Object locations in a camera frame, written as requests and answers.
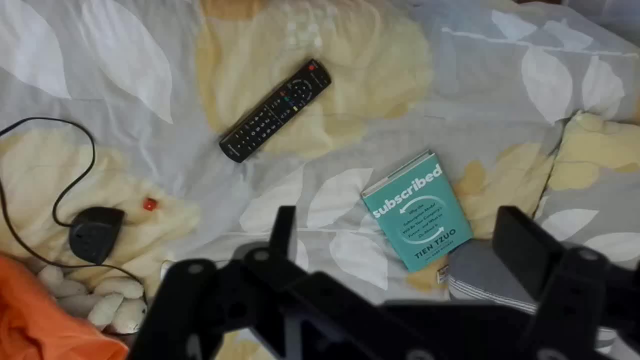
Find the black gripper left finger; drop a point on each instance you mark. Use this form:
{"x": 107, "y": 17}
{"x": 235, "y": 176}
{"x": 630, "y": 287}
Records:
{"x": 191, "y": 300}

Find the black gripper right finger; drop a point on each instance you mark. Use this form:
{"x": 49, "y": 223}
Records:
{"x": 567, "y": 293}

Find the black alarm clock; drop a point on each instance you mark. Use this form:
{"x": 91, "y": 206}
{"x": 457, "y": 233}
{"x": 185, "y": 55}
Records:
{"x": 94, "y": 233}

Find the cream plush toy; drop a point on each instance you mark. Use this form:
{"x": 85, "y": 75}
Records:
{"x": 100, "y": 296}

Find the small red object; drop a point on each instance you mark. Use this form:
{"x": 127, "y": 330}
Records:
{"x": 151, "y": 205}

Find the gray yellow floral pillow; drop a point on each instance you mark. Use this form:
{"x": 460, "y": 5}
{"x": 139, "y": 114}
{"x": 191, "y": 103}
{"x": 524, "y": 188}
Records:
{"x": 592, "y": 173}

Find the gray yellow floral bedspread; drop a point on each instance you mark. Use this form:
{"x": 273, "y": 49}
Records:
{"x": 167, "y": 153}

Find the orange blanket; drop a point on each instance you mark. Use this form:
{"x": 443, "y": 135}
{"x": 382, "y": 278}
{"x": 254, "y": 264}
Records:
{"x": 40, "y": 321}

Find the teal subscribed book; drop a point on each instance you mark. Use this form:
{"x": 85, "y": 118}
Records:
{"x": 416, "y": 214}

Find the black tv remote control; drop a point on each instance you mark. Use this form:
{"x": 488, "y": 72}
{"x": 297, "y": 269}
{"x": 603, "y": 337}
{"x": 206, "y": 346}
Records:
{"x": 275, "y": 110}

